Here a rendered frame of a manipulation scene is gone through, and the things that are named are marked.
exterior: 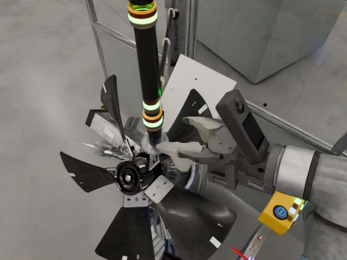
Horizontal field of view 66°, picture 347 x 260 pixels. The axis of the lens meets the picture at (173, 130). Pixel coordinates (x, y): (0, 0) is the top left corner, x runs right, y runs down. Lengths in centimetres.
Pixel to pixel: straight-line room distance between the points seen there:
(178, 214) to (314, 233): 52
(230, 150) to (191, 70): 68
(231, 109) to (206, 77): 66
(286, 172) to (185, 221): 53
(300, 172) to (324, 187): 3
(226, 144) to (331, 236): 19
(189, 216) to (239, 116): 55
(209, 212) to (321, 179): 54
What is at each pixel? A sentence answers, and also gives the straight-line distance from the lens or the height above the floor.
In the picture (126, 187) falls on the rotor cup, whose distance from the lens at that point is 92.
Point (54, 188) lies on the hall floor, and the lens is 244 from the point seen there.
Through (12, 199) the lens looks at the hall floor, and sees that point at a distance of 254.
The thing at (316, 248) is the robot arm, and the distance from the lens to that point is 45.
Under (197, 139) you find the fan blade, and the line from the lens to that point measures 76.
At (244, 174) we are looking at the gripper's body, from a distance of 47.
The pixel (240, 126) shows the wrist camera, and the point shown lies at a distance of 40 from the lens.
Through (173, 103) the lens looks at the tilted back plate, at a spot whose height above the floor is 122.
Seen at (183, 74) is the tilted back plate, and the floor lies 131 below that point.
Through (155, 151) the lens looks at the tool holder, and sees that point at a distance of 66.
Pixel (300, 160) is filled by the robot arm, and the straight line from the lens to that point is 42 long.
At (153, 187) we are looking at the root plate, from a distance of 92.
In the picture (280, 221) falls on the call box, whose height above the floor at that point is 107.
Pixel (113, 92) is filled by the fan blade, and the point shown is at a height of 138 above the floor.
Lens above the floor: 202
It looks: 53 degrees down
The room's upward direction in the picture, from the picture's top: straight up
